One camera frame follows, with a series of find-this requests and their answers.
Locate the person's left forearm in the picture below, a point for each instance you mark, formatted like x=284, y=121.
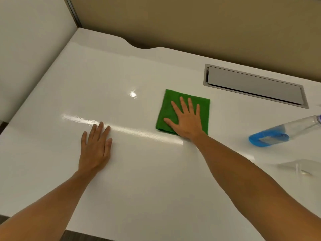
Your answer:
x=47, y=210

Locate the person's right hand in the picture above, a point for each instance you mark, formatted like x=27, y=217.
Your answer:
x=188, y=125

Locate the grey metal partition post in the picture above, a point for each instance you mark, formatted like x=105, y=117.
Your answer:
x=72, y=11

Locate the green microfibre cloth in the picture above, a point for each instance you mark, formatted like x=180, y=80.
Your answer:
x=166, y=107

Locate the clear acrylic stand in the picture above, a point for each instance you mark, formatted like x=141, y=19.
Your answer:
x=297, y=170

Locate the person's left thumb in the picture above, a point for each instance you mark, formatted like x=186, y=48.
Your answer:
x=108, y=148

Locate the person's right little finger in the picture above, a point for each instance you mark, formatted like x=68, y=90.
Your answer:
x=198, y=110

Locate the person's left hand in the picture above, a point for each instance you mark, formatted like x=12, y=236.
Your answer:
x=94, y=154

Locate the person's right middle finger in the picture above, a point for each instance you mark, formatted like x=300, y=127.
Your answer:
x=184, y=105

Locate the person's left little finger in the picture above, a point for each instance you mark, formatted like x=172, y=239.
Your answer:
x=83, y=139

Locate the person's right forearm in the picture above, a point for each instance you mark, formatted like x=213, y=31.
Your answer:
x=250, y=188

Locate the clear blue spray bottle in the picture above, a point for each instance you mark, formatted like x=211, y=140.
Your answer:
x=273, y=136

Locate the person's right thumb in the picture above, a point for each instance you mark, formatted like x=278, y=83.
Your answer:
x=170, y=122

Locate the person's left middle finger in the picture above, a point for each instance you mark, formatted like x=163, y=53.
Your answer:
x=100, y=131

